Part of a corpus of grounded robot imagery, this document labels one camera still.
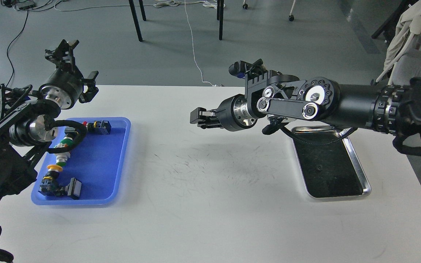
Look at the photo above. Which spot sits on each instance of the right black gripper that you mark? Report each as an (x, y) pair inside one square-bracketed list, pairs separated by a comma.
[(232, 115)]

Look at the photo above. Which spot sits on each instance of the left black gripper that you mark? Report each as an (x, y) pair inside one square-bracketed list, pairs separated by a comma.
[(62, 86)]

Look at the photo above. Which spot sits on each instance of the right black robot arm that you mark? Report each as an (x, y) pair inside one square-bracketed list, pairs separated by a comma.
[(390, 109)]

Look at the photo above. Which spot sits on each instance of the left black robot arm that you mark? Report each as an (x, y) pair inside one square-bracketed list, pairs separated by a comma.
[(28, 124)]

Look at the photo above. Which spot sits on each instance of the black table leg left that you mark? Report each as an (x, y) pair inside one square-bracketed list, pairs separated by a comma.
[(135, 17)]

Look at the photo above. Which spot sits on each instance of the black table leg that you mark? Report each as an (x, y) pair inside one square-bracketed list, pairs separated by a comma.
[(219, 17), (135, 17)]

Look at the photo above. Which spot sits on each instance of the white green push button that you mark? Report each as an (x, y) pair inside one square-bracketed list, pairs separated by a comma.
[(62, 158)]

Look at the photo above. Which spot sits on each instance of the blue plastic tray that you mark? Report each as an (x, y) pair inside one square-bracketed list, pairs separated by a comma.
[(97, 162)]

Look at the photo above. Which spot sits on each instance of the black power strip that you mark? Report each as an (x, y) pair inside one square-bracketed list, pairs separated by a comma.
[(19, 5)]

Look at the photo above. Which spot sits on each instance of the black table leg right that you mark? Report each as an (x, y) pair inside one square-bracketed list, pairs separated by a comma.
[(219, 17)]

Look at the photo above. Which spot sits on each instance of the shiny metal tray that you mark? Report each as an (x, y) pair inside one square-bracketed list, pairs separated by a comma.
[(342, 177)]

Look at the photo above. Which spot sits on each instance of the grey office chair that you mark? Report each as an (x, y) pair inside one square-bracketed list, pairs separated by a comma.
[(415, 47)]

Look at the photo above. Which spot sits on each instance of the beige cloth on chair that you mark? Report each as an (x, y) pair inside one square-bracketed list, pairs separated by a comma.
[(406, 30)]

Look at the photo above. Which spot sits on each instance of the green push button switch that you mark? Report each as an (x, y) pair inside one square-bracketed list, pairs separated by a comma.
[(68, 140)]

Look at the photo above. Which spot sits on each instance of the red push button switch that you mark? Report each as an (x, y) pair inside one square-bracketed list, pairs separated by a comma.
[(101, 127)]

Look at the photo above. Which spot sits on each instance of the yellow push button switch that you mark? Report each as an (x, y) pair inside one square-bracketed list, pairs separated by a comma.
[(49, 185)]

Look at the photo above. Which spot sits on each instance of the black square switch module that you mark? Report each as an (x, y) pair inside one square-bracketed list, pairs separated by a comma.
[(72, 190)]

